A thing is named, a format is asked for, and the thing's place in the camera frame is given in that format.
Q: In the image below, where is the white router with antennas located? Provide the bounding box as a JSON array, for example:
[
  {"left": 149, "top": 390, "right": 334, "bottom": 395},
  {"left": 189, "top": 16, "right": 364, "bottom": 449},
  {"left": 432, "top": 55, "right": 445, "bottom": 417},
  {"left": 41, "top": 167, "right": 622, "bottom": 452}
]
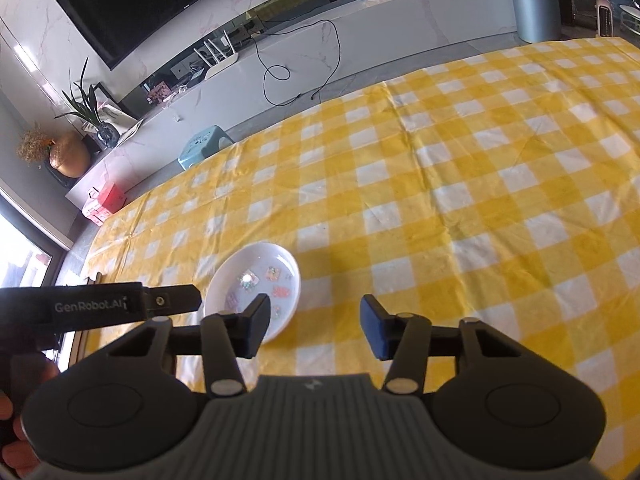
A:
[{"left": 192, "top": 30, "right": 241, "bottom": 79}]

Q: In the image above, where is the red cardboard box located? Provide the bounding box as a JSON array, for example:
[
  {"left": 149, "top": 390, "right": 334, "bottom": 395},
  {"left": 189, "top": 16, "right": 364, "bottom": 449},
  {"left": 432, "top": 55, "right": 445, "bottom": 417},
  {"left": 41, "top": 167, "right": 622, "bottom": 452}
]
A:
[{"left": 82, "top": 182, "right": 126, "bottom": 226}]

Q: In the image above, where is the white marble television console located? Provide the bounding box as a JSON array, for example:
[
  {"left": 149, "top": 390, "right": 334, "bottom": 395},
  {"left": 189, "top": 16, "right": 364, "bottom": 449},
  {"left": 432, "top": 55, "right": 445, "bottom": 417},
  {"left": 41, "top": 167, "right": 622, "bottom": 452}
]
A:
[{"left": 65, "top": 0, "right": 518, "bottom": 206}]

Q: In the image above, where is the dark window frame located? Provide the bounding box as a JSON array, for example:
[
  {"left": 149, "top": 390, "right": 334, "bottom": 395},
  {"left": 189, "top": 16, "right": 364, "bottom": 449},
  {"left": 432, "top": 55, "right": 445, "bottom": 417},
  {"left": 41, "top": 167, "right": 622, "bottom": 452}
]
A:
[{"left": 0, "top": 195, "right": 71, "bottom": 291}]

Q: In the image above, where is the yellow checkered tablecloth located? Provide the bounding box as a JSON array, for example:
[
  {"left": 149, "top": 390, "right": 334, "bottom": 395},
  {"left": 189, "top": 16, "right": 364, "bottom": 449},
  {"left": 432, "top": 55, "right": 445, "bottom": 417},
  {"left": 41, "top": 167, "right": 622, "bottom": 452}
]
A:
[{"left": 82, "top": 37, "right": 640, "bottom": 480}]

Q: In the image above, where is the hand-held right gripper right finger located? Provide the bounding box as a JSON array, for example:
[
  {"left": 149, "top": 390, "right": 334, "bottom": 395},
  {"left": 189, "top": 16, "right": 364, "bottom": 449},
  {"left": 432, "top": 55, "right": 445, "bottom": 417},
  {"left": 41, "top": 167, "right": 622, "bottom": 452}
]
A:
[{"left": 361, "top": 294, "right": 521, "bottom": 395}]

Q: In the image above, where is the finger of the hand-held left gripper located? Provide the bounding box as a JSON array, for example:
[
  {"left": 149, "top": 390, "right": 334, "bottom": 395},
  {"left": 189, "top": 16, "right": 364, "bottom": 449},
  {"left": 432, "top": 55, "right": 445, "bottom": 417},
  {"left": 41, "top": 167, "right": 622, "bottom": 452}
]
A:
[{"left": 144, "top": 284, "right": 203, "bottom": 320}]

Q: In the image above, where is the dried flower bunch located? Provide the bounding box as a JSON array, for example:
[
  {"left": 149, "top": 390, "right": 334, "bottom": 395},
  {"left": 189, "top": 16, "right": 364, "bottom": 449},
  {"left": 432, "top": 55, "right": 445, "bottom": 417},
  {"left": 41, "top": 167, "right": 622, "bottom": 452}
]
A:
[{"left": 16, "top": 125, "right": 53, "bottom": 163}]

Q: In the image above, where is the black flat television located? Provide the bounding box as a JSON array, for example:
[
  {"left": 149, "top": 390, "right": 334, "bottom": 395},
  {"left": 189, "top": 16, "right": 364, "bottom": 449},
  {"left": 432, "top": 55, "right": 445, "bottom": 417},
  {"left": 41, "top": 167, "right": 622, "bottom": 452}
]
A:
[{"left": 53, "top": 0, "right": 281, "bottom": 71}]

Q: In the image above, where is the golden round vase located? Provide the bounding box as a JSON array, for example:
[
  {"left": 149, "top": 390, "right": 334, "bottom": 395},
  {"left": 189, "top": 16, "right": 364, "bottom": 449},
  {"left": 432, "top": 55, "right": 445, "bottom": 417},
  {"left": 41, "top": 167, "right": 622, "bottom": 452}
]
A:
[{"left": 48, "top": 132, "right": 92, "bottom": 178}]

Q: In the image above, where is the pink small heater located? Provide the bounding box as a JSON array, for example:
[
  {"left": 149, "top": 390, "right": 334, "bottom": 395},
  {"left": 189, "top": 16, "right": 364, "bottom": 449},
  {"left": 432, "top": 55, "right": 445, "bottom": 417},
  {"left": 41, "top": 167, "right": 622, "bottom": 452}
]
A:
[{"left": 595, "top": 0, "right": 618, "bottom": 38}]

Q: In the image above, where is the light blue plastic stool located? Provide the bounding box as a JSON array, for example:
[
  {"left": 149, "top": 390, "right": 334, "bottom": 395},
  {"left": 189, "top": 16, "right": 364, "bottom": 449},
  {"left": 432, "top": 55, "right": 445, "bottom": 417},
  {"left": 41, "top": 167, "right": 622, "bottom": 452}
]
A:
[{"left": 177, "top": 125, "right": 235, "bottom": 171}]

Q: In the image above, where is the person's left hand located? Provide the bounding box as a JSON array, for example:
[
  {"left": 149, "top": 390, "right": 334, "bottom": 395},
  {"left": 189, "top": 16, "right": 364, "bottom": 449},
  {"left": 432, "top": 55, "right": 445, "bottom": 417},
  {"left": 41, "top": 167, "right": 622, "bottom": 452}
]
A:
[{"left": 0, "top": 390, "right": 40, "bottom": 466}]

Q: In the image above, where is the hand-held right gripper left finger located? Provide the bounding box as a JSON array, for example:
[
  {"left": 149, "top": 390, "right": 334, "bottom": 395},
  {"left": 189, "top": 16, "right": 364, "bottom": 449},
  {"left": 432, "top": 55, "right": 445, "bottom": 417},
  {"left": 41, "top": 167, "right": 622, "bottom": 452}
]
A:
[{"left": 107, "top": 294, "right": 271, "bottom": 398}]

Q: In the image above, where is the small white printed dish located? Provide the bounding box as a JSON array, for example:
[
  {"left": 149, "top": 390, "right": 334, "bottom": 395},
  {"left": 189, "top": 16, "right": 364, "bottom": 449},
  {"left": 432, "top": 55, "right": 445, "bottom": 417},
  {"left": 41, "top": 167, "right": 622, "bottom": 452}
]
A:
[{"left": 202, "top": 242, "right": 302, "bottom": 346}]

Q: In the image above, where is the green plant in glass vase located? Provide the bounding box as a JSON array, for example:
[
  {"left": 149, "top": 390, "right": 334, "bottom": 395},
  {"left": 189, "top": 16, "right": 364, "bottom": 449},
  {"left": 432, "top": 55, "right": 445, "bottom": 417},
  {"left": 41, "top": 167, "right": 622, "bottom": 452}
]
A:
[{"left": 55, "top": 57, "right": 121, "bottom": 148}]

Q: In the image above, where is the white leaning board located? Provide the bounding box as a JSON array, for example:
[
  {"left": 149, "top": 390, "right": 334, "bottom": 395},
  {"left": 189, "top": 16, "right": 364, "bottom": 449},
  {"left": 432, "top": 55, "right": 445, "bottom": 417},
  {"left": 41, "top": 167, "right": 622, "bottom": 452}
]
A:
[{"left": 100, "top": 100, "right": 144, "bottom": 147}]

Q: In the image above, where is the grey metal trash can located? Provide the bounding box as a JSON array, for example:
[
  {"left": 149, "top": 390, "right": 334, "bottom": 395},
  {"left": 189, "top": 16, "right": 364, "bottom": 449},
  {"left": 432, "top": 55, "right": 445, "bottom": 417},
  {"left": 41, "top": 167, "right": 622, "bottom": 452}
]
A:
[{"left": 505, "top": 0, "right": 563, "bottom": 44}]

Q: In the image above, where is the black cable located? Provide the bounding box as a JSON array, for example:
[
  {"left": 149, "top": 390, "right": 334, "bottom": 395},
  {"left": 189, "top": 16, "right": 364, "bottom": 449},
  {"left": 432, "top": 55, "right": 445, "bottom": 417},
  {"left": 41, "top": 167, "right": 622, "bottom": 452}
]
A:
[{"left": 254, "top": 20, "right": 341, "bottom": 106}]

